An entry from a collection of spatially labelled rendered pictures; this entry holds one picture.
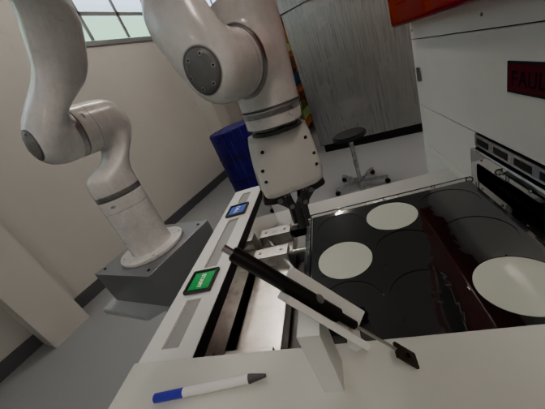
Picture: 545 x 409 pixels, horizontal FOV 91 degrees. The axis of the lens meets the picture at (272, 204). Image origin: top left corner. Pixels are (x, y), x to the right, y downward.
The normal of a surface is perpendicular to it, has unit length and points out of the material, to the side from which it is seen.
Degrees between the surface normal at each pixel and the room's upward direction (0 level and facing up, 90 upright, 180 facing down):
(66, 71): 120
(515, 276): 0
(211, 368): 0
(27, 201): 90
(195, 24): 75
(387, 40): 90
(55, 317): 90
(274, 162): 90
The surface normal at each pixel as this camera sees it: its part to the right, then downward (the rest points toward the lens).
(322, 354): -0.14, 0.49
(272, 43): 0.75, 0.00
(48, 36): 0.36, 0.71
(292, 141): 0.30, 0.34
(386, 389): -0.36, -0.83
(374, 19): -0.39, 0.54
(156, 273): 0.85, -0.11
